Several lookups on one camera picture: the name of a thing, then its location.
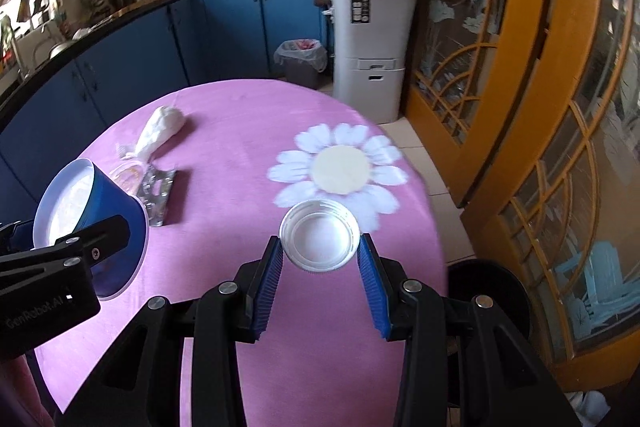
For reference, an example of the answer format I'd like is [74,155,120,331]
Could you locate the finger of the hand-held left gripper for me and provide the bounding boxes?
[0,219,37,258]
[0,214,132,279]

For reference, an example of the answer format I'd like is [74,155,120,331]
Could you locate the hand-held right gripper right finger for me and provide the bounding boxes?
[356,233,583,427]

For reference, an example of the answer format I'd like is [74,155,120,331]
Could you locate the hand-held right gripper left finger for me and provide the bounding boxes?
[55,236,285,427]

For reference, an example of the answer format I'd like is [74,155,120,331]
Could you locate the blue bowl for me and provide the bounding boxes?
[32,158,150,300]

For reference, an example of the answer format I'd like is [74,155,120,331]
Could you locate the clear round plastic lid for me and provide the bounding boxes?
[112,159,151,198]

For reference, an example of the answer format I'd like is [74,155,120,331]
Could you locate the white bottle cap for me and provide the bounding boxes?
[279,199,361,274]

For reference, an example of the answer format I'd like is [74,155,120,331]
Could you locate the black trash bin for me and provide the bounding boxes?
[446,258,533,408]

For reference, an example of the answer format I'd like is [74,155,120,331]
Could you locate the grey trash bin with liner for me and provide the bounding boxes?
[274,38,328,90]

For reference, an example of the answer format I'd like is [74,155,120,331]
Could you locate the silver blister pack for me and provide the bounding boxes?
[136,168,179,227]

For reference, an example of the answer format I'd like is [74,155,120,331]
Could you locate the white crumpled tissue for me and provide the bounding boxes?
[116,106,185,168]

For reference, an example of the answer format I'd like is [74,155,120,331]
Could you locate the purple flower-print tablecloth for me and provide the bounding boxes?
[32,78,451,418]

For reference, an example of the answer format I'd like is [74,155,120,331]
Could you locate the blue kitchen base cabinets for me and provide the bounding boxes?
[0,0,336,208]

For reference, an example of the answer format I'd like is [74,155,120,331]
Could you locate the wooden glass sliding door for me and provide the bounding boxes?
[460,0,640,395]
[402,0,558,208]

